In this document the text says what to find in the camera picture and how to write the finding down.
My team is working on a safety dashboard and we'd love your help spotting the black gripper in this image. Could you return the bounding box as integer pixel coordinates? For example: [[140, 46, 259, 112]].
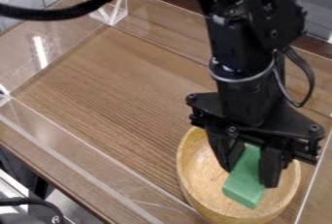
[[186, 80, 324, 188]]

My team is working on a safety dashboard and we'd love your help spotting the brown wooden bowl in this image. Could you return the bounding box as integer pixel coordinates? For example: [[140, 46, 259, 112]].
[[176, 127, 301, 224]]

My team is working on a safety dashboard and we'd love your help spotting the green rectangular block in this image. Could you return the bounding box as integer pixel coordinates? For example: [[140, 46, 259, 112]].
[[222, 144, 266, 209]]

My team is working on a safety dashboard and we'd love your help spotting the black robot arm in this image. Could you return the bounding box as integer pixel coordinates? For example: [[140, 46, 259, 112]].
[[186, 0, 324, 188]]

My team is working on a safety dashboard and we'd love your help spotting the clear acrylic corner bracket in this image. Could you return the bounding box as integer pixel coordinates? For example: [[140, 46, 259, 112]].
[[89, 0, 128, 26]]

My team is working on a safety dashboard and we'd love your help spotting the black metal bracket with bolt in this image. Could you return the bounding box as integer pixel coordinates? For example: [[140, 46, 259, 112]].
[[28, 199, 77, 224]]

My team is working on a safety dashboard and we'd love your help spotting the clear acrylic tray wall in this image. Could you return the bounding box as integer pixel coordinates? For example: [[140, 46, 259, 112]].
[[0, 0, 332, 224]]

